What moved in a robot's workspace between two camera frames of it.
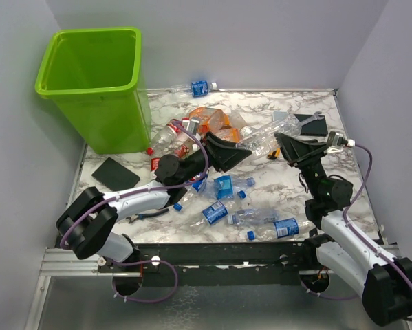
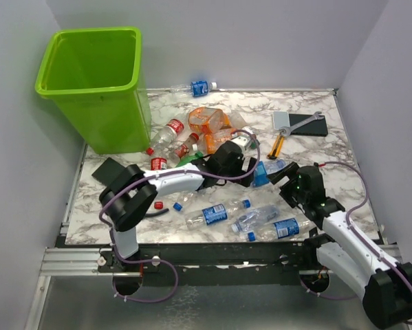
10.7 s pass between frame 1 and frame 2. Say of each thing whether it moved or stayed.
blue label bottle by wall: stayed
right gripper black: moved
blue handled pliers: stayed
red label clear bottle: stayed
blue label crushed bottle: moved
